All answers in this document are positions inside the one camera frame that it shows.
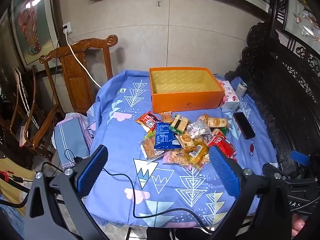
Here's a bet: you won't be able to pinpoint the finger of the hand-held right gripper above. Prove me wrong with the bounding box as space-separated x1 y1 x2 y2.
291 150 312 174

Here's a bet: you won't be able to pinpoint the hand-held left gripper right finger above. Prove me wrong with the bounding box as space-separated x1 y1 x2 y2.
209 145 295 240

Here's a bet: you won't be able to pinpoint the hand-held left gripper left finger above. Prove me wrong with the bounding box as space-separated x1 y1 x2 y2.
24 144 109 240

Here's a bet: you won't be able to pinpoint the yellow cake packet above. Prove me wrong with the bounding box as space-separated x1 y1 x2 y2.
186 141 210 169

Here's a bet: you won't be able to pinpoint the pink round cracker packet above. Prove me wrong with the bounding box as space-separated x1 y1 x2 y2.
162 150 193 168

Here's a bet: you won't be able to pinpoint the pile of mixed snack packets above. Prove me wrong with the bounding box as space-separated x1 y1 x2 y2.
136 111 238 169

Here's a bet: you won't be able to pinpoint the blue snack packet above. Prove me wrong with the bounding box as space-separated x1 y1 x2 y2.
154 122 182 151

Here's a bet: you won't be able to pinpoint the red snack packet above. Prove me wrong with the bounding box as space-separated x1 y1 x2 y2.
136 112 162 133

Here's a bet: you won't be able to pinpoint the orange cardboard box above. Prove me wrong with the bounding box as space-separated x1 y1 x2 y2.
149 67 225 114

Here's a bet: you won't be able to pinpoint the person's right hand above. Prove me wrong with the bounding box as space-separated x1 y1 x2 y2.
292 215 307 237

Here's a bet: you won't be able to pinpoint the folded striped blue cloth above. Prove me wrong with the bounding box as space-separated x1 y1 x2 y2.
54 114 93 168

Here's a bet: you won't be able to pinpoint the blue printed bedsheet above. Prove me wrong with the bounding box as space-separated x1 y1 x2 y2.
86 69 278 228

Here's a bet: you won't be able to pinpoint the black smartphone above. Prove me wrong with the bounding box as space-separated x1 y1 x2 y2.
233 112 256 140

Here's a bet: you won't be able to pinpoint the dark carved wooden bench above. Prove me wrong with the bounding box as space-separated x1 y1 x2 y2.
225 21 320 178

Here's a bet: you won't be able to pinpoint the floral tissue box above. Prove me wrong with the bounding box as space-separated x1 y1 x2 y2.
217 80 240 112

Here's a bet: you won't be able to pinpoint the dark wooden chair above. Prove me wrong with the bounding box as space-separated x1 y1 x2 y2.
10 65 65 155

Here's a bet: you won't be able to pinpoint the yellow cloth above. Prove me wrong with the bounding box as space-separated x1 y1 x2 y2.
0 160 35 210

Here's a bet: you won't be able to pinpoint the white drink can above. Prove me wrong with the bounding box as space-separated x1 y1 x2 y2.
235 82 248 97

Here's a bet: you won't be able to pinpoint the carved light wooden chair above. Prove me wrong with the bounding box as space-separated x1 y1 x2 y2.
39 35 118 117

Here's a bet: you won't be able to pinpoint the framed bird painting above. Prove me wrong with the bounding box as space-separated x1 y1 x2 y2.
281 0 320 53

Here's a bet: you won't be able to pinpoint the framed red painting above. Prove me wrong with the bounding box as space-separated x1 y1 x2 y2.
10 0 59 65

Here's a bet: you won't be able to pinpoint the black cable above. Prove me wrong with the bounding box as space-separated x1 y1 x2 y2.
102 167 213 233

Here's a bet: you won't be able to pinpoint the white power cable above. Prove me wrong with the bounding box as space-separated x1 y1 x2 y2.
64 31 102 88

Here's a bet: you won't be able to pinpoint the white wall outlet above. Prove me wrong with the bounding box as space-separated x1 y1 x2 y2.
61 22 73 35

